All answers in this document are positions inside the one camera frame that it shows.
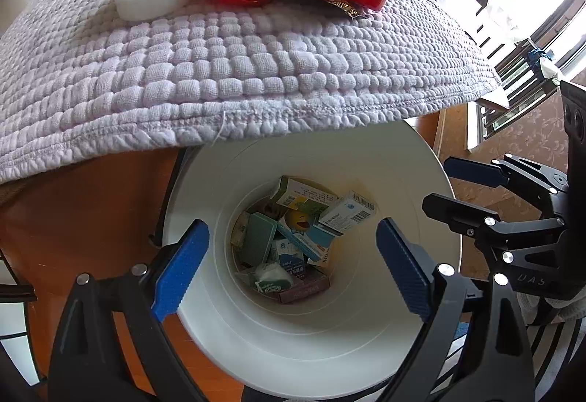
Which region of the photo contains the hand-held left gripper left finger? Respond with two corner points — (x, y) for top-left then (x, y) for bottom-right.
(48, 219), (210, 402)

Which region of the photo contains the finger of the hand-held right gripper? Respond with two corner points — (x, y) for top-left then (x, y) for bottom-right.
(421, 193), (567, 250)
(443, 154), (569, 216)

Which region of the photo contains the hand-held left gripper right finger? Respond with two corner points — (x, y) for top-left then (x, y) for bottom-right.
(376, 218), (536, 402)

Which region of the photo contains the pile of medicine boxes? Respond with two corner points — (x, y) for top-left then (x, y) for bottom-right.
(231, 175), (378, 306)

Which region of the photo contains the white plastic bin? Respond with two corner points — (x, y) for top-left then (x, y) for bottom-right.
(162, 106), (463, 400)

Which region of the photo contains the person's right hand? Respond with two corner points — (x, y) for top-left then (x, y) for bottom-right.
(517, 289), (586, 327)

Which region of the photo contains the window with railing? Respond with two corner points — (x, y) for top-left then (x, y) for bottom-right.
(467, 0), (586, 151)

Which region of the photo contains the blue white rag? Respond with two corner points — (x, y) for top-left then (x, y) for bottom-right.
(526, 45), (558, 81)

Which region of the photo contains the striped rug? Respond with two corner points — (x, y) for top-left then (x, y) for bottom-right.
(430, 320), (586, 402)

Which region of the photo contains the black framed paper screen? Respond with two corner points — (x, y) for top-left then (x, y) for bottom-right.
(0, 241), (51, 389)

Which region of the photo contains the light purple quilted blanket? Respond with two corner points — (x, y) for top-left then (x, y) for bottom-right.
(0, 0), (502, 185)

